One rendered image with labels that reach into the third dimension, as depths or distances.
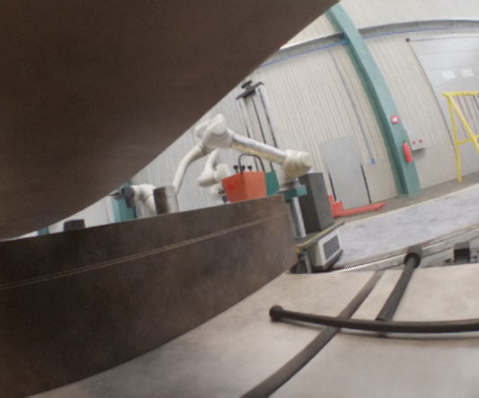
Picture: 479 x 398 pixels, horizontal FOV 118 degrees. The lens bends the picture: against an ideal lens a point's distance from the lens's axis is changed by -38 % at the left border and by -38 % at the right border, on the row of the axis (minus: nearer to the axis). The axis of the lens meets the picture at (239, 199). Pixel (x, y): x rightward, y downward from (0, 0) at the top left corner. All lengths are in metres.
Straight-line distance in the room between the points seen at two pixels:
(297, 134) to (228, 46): 7.26
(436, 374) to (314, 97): 7.78
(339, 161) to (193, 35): 7.11
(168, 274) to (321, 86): 7.76
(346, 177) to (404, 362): 6.95
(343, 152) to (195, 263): 6.85
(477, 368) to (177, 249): 0.77
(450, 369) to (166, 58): 0.61
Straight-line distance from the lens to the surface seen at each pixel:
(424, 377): 0.45
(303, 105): 7.83
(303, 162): 1.54
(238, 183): 1.02
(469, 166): 9.03
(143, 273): 0.67
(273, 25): 0.31
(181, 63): 0.33
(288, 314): 0.65
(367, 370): 0.47
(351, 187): 7.28
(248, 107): 2.34
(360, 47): 7.69
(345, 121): 7.66
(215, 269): 0.81
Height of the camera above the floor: 0.63
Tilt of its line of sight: 4 degrees up
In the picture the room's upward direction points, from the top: 13 degrees counter-clockwise
